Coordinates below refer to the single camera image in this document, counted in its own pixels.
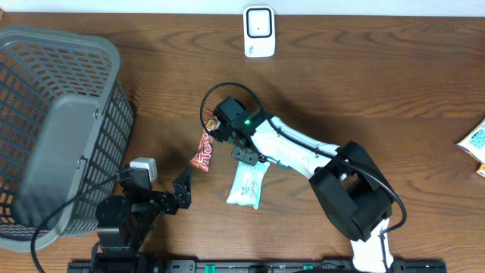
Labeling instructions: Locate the red chocolate bar wrapper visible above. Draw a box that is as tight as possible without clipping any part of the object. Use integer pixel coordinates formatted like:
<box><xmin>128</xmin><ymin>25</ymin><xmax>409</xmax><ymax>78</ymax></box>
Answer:
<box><xmin>189</xmin><ymin>109</ymin><xmax>220</xmax><ymax>172</ymax></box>

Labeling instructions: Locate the light green tissue pack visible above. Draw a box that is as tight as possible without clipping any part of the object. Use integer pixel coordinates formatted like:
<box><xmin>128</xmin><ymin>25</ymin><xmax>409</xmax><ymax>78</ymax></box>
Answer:
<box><xmin>227</xmin><ymin>162</ymin><xmax>270</xmax><ymax>210</ymax></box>

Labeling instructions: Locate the yellow snack bag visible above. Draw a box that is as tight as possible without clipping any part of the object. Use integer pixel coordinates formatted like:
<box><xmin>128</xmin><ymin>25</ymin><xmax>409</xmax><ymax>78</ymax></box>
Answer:
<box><xmin>457</xmin><ymin>121</ymin><xmax>485</xmax><ymax>164</ymax></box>

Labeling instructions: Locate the blue mouthwash bottle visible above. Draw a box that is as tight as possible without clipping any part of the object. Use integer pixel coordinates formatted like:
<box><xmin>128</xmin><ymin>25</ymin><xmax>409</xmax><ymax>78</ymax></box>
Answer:
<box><xmin>268</xmin><ymin>158</ymin><xmax>292</xmax><ymax>169</ymax></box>

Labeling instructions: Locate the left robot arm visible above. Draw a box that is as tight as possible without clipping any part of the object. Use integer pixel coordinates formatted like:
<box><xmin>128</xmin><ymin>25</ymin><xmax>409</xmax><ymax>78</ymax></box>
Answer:
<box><xmin>90</xmin><ymin>166</ymin><xmax>193</xmax><ymax>273</ymax></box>

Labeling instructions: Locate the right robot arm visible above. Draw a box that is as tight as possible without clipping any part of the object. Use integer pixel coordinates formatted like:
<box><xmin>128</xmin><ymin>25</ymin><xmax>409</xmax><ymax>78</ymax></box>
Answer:
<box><xmin>212</xmin><ymin>106</ymin><xmax>398</xmax><ymax>272</ymax></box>

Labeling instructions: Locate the white barcode scanner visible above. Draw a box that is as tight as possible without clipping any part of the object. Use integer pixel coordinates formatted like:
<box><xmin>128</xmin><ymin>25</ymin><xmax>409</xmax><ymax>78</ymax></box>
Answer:
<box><xmin>242</xmin><ymin>6</ymin><xmax>276</xmax><ymax>58</ymax></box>

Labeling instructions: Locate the grey plastic shopping basket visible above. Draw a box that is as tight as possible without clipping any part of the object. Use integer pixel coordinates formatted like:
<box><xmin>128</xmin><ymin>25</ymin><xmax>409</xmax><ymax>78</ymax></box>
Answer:
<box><xmin>1</xmin><ymin>26</ymin><xmax>133</xmax><ymax>253</ymax></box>

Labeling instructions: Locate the orange packet at edge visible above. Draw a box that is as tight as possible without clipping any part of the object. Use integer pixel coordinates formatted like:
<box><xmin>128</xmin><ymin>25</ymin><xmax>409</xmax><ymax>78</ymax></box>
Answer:
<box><xmin>476</xmin><ymin>164</ymin><xmax>485</xmax><ymax>177</ymax></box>

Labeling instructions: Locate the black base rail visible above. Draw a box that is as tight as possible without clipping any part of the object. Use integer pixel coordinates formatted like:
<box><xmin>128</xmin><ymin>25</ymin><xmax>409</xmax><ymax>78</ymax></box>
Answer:
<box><xmin>67</xmin><ymin>259</ymin><xmax>449</xmax><ymax>273</ymax></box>

